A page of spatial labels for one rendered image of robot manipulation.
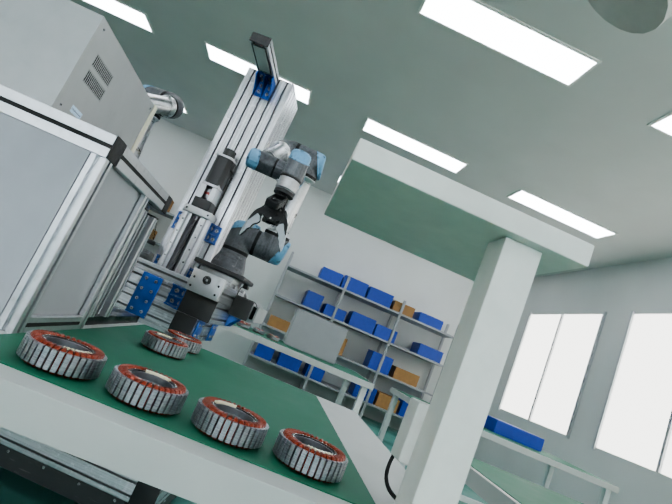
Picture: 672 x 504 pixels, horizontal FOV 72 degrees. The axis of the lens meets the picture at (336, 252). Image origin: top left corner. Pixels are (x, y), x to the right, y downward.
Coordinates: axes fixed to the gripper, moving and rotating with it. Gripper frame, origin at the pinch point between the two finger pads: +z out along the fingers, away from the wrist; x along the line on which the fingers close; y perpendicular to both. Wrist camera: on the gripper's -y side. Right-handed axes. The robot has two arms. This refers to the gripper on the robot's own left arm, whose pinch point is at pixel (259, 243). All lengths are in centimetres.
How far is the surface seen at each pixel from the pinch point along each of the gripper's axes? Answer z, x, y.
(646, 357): -106, -362, 353
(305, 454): 38, -35, -79
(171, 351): 38, 1, -34
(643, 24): -38, -58, -89
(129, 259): 21.8, 22.5, -29.5
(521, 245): 0, -53, -84
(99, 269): 27, 19, -48
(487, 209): -2, -46, -87
